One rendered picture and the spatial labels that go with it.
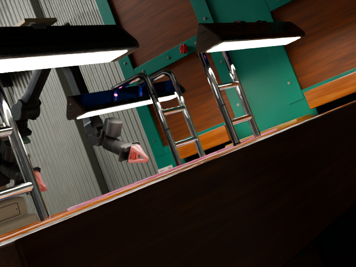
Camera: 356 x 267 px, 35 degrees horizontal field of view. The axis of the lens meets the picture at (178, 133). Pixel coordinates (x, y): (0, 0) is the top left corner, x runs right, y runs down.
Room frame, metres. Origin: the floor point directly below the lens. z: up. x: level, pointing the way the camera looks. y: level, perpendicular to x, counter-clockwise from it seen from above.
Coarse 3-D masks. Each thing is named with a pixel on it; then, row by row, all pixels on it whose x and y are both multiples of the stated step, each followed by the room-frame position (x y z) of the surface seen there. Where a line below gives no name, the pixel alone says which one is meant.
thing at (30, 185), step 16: (0, 80) 1.14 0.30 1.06; (0, 96) 1.13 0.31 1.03; (0, 112) 1.13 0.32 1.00; (0, 128) 1.11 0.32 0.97; (16, 128) 1.13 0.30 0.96; (16, 144) 1.13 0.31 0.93; (16, 160) 1.13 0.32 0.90; (32, 176) 1.13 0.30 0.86; (0, 192) 1.07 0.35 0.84; (16, 192) 1.09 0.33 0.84; (32, 192) 1.13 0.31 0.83
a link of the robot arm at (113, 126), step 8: (104, 120) 2.15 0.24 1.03; (112, 120) 2.13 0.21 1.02; (120, 120) 2.15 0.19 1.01; (104, 128) 2.16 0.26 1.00; (112, 128) 2.12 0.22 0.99; (120, 128) 2.14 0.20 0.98; (88, 136) 2.19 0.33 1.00; (96, 136) 2.17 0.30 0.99; (112, 136) 2.14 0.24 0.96; (96, 144) 2.17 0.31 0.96
